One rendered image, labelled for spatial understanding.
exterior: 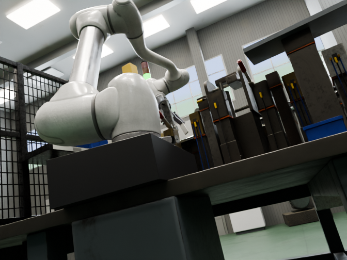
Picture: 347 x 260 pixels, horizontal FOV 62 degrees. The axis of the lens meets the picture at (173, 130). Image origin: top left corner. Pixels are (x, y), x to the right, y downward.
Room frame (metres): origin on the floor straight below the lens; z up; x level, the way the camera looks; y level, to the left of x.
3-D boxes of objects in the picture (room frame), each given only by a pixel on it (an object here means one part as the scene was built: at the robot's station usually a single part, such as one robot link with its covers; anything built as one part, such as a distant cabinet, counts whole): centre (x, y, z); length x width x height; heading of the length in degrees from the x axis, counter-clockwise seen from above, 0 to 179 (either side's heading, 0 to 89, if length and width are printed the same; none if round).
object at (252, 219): (7.79, -1.37, 0.75); 0.84 x 0.69 x 1.49; 71
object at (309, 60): (0.95, -0.52, 0.92); 0.10 x 0.08 x 0.45; 62
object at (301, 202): (7.15, -2.58, 0.91); 1.09 x 1.07 x 1.82; 161
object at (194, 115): (1.31, -0.12, 0.88); 0.11 x 0.07 x 0.37; 152
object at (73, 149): (1.60, 0.41, 1.01); 0.90 x 0.22 x 0.03; 152
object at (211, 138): (1.27, -0.17, 0.91); 0.07 x 0.05 x 0.42; 152
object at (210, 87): (1.22, -0.29, 0.94); 0.18 x 0.13 x 0.49; 62
